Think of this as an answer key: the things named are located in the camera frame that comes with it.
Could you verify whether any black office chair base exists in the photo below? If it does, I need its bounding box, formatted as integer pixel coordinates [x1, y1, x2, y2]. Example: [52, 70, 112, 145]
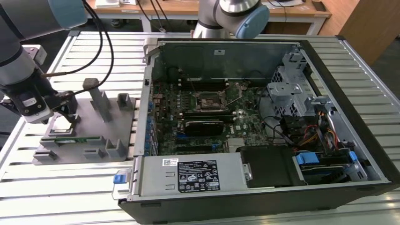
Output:
[110, 19, 130, 28]

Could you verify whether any silver power supply handle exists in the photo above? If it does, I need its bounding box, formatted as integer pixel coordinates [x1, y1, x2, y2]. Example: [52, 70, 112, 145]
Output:
[243, 163, 254, 181]

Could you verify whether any thin wire locking lever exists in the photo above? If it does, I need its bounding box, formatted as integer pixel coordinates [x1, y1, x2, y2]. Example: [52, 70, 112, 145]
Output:
[183, 73, 198, 93]

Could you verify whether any orange yellow wire bundle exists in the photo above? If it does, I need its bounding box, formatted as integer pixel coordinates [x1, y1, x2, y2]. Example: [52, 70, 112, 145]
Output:
[294, 110, 343, 153]

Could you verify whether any silver metal drive cage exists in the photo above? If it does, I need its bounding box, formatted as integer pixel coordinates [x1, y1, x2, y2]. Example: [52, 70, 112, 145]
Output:
[266, 52, 318, 118]

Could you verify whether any black camera cable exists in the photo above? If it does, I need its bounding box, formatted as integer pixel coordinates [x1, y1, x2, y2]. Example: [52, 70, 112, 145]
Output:
[40, 0, 104, 78]
[64, 2, 115, 97]

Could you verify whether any black open PC case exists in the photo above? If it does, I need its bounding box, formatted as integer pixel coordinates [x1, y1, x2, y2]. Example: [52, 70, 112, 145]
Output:
[118, 37, 398, 225]

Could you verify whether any CPU socket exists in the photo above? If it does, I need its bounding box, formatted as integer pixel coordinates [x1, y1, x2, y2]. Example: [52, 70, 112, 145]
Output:
[192, 90, 228, 112]

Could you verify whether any green RAM stick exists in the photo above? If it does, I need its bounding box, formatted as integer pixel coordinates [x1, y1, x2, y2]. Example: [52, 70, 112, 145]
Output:
[42, 137, 90, 143]

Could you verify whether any black graphics card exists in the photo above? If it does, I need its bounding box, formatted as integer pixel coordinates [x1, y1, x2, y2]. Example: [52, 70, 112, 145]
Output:
[183, 120, 226, 137]

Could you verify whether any black plastic shroud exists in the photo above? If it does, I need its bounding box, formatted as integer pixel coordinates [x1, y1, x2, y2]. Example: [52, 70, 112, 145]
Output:
[236, 145, 307, 189]

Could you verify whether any silver power supply unit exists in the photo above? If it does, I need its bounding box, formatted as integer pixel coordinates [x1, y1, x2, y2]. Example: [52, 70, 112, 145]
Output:
[132, 155, 252, 202]

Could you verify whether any grey parts rack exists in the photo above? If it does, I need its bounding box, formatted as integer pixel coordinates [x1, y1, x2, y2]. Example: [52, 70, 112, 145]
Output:
[32, 78, 139, 166]

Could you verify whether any black disk drive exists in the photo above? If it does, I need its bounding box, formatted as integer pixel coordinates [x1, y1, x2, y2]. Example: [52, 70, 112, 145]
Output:
[299, 164, 351, 185]

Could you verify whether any black expansion slot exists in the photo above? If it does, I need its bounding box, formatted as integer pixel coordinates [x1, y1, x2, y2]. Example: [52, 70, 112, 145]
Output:
[175, 145, 214, 153]

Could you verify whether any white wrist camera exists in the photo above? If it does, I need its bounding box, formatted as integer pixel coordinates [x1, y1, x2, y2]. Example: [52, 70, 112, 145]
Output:
[16, 91, 56, 124]

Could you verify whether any blue disk carrier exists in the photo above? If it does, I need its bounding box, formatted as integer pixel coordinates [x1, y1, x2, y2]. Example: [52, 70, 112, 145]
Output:
[295, 152, 320, 167]

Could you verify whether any green motherboard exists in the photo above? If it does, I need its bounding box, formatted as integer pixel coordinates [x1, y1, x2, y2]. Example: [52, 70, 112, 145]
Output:
[150, 79, 274, 157]

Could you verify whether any grey case release handle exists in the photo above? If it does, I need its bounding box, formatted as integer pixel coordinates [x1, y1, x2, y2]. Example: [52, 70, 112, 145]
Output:
[143, 38, 160, 64]

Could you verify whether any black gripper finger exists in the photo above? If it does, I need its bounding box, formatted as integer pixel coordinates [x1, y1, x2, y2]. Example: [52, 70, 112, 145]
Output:
[0, 99, 20, 116]
[64, 107, 82, 129]

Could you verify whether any brown wooden cabinet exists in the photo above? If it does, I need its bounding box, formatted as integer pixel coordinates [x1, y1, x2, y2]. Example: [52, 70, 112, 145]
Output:
[319, 0, 400, 67]

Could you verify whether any silver finned heatsink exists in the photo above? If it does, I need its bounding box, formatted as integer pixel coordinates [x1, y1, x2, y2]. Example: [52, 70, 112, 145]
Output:
[227, 137, 248, 150]

